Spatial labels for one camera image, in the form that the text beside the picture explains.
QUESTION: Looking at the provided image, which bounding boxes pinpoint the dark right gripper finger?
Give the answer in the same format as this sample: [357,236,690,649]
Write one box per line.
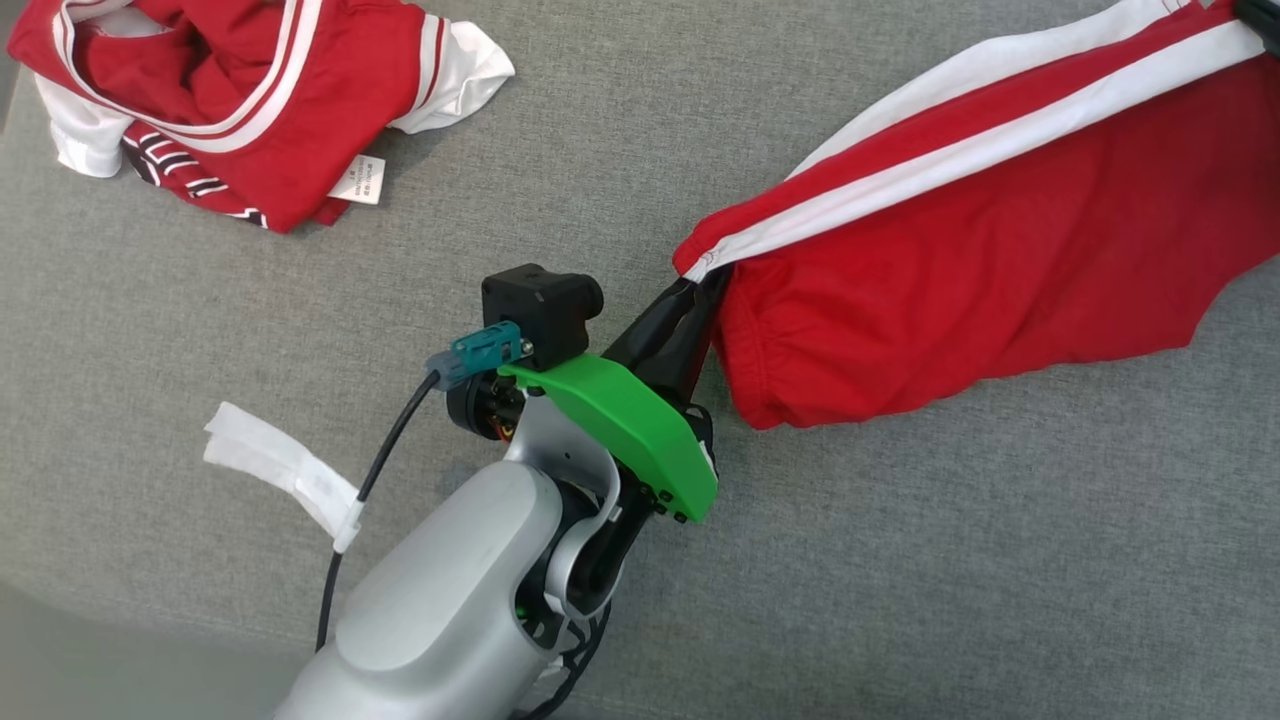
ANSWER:
[1234,0,1280,57]

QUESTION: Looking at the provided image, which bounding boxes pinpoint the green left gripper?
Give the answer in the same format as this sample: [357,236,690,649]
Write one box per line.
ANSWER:
[498,268,732,524]

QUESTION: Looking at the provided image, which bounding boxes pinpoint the red shorts with white stripes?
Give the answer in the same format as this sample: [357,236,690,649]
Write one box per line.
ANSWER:
[672,0,1280,432]

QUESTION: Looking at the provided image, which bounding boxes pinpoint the red jersey with white sleeves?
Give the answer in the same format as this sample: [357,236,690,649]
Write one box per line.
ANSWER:
[5,0,517,234]

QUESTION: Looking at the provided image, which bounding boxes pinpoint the black cable with teal connector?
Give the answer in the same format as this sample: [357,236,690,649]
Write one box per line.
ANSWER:
[315,320,531,653]

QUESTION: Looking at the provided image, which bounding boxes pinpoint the white cable strap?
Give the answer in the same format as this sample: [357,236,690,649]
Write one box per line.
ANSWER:
[203,400,363,554]

